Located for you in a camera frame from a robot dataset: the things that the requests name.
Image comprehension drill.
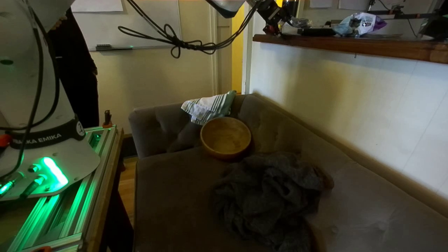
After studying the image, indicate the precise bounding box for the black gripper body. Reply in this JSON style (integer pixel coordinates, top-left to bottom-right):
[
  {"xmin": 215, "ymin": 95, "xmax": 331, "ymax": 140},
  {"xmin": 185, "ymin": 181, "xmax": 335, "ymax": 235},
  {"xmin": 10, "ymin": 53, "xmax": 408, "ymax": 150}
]
[{"xmin": 254, "ymin": 0, "xmax": 301, "ymax": 25}]

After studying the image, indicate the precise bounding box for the grey tufted couch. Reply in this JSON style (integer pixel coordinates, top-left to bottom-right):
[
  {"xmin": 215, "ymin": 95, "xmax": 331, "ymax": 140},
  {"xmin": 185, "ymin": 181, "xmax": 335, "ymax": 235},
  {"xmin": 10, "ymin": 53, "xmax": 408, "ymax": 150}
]
[{"xmin": 128, "ymin": 91, "xmax": 448, "ymax": 252}]

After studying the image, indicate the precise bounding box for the black remote control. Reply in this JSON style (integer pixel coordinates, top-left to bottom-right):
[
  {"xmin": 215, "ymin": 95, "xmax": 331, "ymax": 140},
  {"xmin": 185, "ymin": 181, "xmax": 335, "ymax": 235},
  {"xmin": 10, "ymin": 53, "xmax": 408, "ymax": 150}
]
[{"xmin": 301, "ymin": 27, "xmax": 339, "ymax": 38}]

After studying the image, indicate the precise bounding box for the dark wooden counter shelf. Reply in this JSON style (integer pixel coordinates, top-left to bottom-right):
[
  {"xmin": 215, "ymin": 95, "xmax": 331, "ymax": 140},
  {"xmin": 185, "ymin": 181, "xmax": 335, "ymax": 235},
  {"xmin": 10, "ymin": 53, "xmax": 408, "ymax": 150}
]
[{"xmin": 252, "ymin": 32, "xmax": 448, "ymax": 66}]

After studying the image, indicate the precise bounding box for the crumpled clear plastic bag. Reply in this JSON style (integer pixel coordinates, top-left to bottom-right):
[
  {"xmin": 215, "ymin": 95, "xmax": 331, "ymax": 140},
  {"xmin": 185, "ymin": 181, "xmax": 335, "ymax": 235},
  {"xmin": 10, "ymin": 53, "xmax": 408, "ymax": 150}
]
[{"xmin": 335, "ymin": 11, "xmax": 388, "ymax": 39}]

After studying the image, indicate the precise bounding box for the white patterned towel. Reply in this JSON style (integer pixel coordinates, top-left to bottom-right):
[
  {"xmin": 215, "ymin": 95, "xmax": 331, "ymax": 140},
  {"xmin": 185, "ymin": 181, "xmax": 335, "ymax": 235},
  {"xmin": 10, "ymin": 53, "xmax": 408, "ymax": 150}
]
[{"xmin": 180, "ymin": 90, "xmax": 237, "ymax": 127}]

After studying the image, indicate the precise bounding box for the wooden bowl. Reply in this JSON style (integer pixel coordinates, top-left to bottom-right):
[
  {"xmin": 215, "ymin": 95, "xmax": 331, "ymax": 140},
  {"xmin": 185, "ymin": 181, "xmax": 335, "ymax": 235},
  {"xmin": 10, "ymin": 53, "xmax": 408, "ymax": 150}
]
[{"xmin": 199, "ymin": 115, "xmax": 254, "ymax": 162}]

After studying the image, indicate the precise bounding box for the dark whiteboard eraser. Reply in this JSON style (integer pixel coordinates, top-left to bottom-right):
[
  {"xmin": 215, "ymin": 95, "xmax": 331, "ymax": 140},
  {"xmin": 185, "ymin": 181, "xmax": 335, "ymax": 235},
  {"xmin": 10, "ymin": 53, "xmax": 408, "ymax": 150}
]
[{"xmin": 94, "ymin": 43, "xmax": 135, "ymax": 53}]

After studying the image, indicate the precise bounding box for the dark grey crumpled blanket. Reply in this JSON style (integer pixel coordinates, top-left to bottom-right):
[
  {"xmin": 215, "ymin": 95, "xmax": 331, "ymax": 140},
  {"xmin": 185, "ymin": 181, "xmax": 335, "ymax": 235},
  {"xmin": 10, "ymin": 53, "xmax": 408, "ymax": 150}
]
[{"xmin": 212, "ymin": 151, "xmax": 336, "ymax": 252}]

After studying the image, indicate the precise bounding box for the small brown bottle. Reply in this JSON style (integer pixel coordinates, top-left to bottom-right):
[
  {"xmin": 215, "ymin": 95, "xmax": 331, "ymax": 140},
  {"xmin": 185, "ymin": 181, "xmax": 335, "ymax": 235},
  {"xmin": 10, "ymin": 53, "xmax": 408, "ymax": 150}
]
[{"xmin": 101, "ymin": 109, "xmax": 115, "ymax": 130}]

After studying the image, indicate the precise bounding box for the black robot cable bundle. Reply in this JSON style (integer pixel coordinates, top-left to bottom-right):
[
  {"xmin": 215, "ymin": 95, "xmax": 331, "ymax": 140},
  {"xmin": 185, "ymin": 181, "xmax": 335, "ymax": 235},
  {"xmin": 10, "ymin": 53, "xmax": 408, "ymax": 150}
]
[{"xmin": 117, "ymin": 0, "xmax": 261, "ymax": 60}]

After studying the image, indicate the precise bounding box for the wall whiteboard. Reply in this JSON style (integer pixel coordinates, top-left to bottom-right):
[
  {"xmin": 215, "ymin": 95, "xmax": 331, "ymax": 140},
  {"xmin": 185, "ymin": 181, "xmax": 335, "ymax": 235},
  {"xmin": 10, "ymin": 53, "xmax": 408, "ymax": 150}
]
[{"xmin": 69, "ymin": 0, "xmax": 185, "ymax": 55}]

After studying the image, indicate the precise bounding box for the aluminium rail robot table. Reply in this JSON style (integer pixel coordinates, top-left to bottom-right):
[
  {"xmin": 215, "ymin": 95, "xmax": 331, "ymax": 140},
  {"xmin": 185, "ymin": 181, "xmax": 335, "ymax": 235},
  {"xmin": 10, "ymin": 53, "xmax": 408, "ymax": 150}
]
[{"xmin": 0, "ymin": 125, "xmax": 126, "ymax": 252}]

